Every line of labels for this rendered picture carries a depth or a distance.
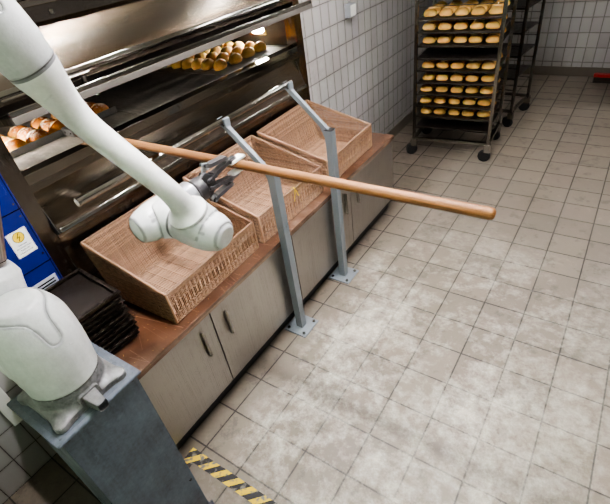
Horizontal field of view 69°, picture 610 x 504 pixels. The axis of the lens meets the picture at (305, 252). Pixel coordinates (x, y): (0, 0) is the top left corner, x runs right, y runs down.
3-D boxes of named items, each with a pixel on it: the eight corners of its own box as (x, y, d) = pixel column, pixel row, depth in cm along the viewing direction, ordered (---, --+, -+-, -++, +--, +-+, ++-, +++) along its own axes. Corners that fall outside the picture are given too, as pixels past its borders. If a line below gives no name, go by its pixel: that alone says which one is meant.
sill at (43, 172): (20, 183, 167) (15, 174, 165) (290, 52, 279) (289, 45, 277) (28, 186, 164) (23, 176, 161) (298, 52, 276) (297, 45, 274)
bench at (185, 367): (67, 443, 206) (0, 363, 171) (331, 195, 357) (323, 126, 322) (145, 508, 177) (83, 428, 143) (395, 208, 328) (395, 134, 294)
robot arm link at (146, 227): (170, 215, 132) (202, 226, 126) (129, 243, 122) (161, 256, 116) (160, 183, 125) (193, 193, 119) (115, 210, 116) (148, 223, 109)
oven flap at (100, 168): (58, 234, 177) (26, 190, 169) (303, 88, 288) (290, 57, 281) (62, 233, 174) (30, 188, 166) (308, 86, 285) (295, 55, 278)
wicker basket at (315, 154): (262, 174, 273) (254, 131, 256) (310, 137, 309) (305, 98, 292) (330, 186, 249) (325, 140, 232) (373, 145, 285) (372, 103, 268)
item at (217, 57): (149, 68, 277) (146, 58, 273) (202, 47, 307) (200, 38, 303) (220, 72, 246) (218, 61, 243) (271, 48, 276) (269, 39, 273)
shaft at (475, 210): (496, 216, 105) (498, 205, 103) (493, 223, 103) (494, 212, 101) (81, 134, 190) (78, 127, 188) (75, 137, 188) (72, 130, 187)
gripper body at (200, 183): (179, 179, 129) (201, 165, 135) (187, 204, 134) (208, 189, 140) (197, 183, 125) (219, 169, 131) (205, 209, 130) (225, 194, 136)
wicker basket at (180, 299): (102, 291, 199) (75, 242, 183) (189, 226, 235) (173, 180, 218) (177, 326, 175) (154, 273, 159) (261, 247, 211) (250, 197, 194)
